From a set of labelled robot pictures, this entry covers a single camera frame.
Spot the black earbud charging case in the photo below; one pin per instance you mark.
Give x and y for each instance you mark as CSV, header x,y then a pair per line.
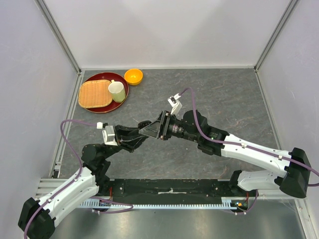
x,y
144,124

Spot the orange bowl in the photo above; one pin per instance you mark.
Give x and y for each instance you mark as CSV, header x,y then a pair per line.
x,y
133,76

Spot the pale green cup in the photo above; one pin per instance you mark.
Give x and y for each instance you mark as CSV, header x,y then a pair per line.
x,y
117,91

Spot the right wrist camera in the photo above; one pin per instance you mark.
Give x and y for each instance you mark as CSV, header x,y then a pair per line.
x,y
175,104

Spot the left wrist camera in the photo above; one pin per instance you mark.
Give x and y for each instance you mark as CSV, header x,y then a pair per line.
x,y
109,136

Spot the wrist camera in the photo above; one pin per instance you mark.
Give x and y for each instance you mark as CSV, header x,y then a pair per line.
x,y
175,104
109,136

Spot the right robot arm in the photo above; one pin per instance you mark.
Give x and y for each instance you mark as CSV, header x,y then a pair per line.
x,y
288,171

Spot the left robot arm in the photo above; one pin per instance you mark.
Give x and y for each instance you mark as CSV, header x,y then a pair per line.
x,y
39,218

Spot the red round tray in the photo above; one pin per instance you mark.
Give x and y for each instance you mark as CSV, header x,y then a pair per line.
x,y
109,76

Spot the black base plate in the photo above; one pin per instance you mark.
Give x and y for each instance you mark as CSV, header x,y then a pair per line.
x,y
214,187

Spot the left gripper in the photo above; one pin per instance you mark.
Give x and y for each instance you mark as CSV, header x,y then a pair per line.
x,y
128,138

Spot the slotted cable duct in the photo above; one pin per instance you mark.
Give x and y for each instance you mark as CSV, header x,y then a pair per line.
x,y
222,204

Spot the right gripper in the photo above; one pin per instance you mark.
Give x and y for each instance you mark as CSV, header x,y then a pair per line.
x,y
154,129

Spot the woven bamboo mat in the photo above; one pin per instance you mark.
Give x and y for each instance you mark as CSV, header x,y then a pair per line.
x,y
94,94

